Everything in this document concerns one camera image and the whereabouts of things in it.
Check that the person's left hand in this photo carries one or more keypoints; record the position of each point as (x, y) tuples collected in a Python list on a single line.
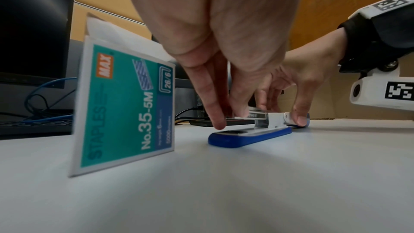
[(207, 17)]

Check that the white wrist camera with markers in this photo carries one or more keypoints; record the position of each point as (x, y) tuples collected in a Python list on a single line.
[(385, 93)]

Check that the teal staple box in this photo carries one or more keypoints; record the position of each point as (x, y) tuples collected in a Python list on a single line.
[(123, 114)]

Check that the blue and white stapler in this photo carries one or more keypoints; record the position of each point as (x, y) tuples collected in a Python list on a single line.
[(249, 137)]

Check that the person's right hand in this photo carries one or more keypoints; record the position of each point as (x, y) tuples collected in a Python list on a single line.
[(310, 68)]

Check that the black computer monitor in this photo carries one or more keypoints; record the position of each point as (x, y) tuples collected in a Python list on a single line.
[(32, 22)]

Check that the black keyboard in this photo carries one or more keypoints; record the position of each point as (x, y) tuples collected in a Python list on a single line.
[(32, 128)]

